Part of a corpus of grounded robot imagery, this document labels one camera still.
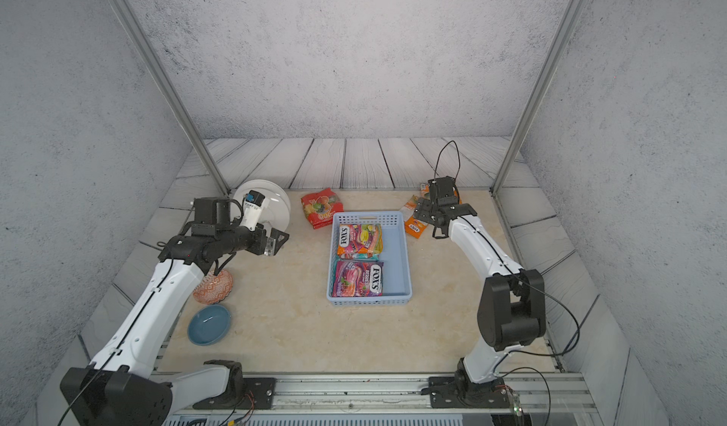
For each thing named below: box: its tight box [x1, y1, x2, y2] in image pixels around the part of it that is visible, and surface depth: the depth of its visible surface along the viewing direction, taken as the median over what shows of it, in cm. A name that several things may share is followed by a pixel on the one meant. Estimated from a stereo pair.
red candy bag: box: [301, 187, 345, 231], surface depth 112 cm
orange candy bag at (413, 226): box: [399, 195, 429, 240], surface depth 110 cm
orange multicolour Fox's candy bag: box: [336, 223, 384, 261], surface depth 101 cm
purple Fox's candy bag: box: [331, 260, 385, 298], surface depth 89 cm
